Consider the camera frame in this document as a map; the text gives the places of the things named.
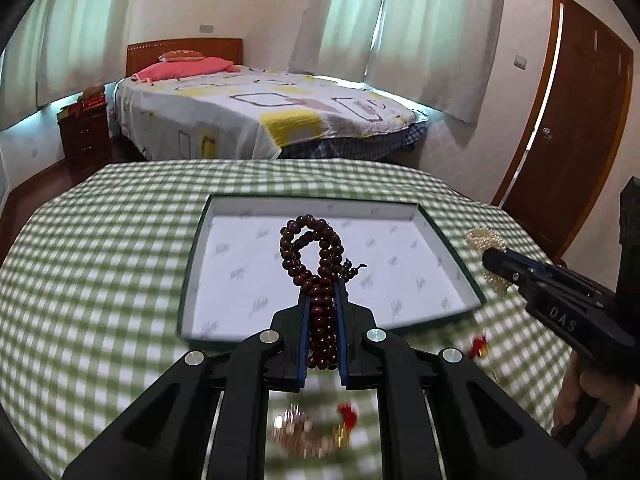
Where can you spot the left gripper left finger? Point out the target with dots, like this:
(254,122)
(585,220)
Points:
(289,366)

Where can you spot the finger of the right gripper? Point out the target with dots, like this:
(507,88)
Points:
(516,268)

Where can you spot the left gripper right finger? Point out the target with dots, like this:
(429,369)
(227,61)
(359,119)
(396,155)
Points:
(358,367)

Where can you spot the pearl rhinestone brooch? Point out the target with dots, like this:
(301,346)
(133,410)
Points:
(295,432)

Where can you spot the red cord gold lock pendant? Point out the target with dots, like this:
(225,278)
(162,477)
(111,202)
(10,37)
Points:
(479,347)

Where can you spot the red knot gold charm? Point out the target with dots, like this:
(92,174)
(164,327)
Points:
(348,421)

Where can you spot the green white jewelry box tray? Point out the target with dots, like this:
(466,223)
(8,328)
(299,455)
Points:
(252,255)

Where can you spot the right hand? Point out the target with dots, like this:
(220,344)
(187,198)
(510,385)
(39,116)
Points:
(618,400)

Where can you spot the brown wooden door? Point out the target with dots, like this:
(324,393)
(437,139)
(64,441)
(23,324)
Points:
(583,97)

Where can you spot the green checkered tablecloth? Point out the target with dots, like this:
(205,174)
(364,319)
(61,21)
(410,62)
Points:
(90,294)

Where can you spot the bed with patterned sheet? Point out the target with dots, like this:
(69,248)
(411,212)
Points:
(263,114)

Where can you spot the right white curtain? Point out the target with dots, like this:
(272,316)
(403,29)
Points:
(438,53)

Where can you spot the white curtain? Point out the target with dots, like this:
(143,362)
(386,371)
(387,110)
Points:
(438,53)
(60,48)

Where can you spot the dark wooden nightstand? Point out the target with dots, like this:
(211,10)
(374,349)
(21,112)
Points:
(85,136)

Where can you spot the pink pillow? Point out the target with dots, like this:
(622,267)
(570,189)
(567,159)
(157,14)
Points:
(178,70)

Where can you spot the orange patterned pillow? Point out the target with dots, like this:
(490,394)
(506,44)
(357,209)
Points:
(181,56)

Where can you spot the red items on nightstand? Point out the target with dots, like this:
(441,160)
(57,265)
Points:
(90,98)

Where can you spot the wooden headboard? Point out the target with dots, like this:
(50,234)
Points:
(144,54)

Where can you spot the left white curtain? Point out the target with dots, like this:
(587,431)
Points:
(60,48)

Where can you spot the wall light switch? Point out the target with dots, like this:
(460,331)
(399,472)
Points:
(520,62)

